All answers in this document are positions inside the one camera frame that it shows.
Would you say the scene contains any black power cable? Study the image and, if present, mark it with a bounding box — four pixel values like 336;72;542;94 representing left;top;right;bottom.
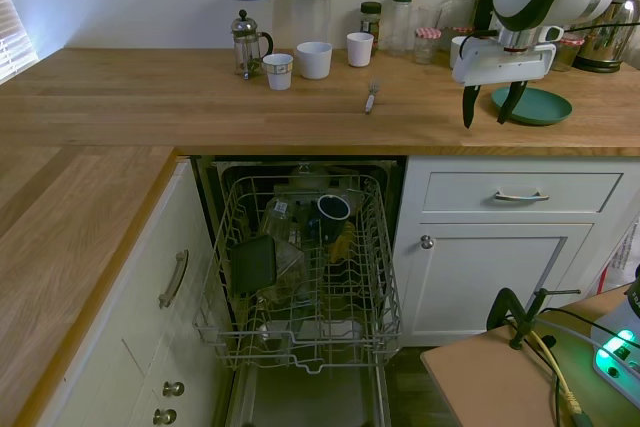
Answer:
502;314;576;427

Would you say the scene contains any clear glass container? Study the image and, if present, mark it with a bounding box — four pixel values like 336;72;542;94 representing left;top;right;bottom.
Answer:
257;239;309;303

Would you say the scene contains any yellow cable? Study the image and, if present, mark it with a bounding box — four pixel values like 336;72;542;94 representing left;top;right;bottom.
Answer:
528;329;584;416

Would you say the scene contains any clear printed plastic bag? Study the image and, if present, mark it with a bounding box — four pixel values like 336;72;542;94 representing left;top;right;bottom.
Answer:
597;216;640;298

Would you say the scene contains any dark blue mug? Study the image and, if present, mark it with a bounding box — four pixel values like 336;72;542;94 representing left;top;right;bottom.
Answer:
316;194;352;248

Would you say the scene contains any black C-clamp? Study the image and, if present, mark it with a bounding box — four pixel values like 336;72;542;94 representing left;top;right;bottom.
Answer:
487;286;582;351

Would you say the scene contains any white cup with patterned rim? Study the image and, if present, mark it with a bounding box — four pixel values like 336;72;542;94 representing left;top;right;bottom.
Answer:
261;53;294;92

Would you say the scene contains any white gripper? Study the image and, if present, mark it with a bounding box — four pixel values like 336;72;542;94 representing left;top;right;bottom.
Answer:
451;39;557;130

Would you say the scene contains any clear pitcher dark blue lid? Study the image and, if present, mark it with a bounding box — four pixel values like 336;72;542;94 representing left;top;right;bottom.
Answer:
285;0;333;56

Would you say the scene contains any wooden robot mounting table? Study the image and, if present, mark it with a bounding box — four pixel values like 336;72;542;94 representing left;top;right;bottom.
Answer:
419;281;640;427

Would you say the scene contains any glass jar red checkered lid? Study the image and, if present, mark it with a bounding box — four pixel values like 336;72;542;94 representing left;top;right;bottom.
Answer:
413;26;444;66
551;32;585;73

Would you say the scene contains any dishwasher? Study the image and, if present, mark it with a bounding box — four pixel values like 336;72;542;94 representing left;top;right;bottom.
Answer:
189;154;409;427

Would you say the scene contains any clear drinking glass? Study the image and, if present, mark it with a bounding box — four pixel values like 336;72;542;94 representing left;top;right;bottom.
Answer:
417;5;444;31

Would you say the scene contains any clear glass tumbler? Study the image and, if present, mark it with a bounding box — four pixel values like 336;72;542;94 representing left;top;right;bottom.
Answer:
259;196;301;243

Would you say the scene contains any glass french press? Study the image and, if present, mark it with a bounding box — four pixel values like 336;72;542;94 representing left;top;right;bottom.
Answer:
229;9;275;81

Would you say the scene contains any yellow plastic item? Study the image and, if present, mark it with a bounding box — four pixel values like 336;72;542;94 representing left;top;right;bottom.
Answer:
329;224;357;263

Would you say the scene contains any grey cable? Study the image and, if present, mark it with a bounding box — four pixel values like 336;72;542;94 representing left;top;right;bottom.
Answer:
524;319;609;348

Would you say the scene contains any stainless steel kettle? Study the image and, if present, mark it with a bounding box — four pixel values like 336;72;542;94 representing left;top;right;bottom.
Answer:
572;0;640;73

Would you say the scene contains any silver fork with white handle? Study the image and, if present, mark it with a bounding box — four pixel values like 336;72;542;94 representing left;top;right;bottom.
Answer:
363;77;384;116

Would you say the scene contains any plain white cup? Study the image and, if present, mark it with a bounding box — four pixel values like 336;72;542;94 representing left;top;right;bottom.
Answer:
346;32;375;68

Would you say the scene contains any green plate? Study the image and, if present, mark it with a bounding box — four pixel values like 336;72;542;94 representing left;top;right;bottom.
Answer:
489;85;574;127

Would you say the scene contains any clear bottle with green lid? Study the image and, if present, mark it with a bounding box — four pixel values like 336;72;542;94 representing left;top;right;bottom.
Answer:
391;0;415;57

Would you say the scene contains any dark jar with green lid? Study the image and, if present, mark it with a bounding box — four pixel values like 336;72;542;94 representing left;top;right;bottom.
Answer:
359;1;383;51

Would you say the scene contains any white mug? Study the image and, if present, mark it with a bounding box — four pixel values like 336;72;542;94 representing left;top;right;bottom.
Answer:
295;41;334;81

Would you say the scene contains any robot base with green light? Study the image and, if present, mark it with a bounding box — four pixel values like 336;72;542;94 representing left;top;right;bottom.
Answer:
589;261;640;396

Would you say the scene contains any wire dishwasher rack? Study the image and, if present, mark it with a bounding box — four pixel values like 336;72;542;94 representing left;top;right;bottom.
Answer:
192;174;404;377

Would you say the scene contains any white window blind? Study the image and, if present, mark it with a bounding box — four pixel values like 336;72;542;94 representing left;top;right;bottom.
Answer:
0;0;40;86

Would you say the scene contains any white base cabinet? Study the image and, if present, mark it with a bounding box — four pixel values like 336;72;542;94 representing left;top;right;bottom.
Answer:
37;156;236;427
394;154;640;348

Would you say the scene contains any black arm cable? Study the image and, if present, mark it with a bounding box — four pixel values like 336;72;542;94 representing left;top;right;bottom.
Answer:
458;19;640;61

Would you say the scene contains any metal drawer handle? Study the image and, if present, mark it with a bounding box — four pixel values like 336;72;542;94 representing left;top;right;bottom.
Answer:
493;188;550;203
158;248;190;310

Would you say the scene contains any black square container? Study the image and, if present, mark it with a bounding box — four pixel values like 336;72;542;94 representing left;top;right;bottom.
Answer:
228;235;277;297

